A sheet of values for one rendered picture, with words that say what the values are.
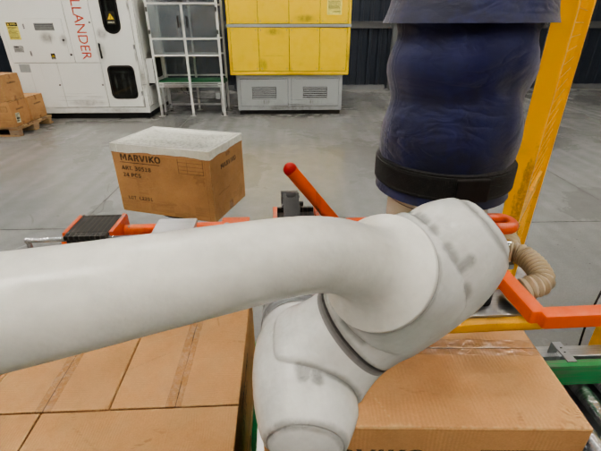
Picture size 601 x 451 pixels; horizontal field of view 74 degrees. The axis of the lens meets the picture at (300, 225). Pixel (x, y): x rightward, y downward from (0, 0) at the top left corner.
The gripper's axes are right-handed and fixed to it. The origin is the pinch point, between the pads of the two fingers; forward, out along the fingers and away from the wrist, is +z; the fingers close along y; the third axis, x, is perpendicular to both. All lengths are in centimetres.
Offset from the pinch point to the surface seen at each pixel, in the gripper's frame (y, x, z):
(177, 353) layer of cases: 72, -40, 45
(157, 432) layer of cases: 72, -39, 14
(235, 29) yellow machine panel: -21, -68, 727
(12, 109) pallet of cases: 86, -404, 586
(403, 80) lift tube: -25.7, 16.6, -3.9
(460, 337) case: 32, 39, 5
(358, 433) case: 33.7, 11.4, -16.7
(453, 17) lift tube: -33.8, 20.0, -9.9
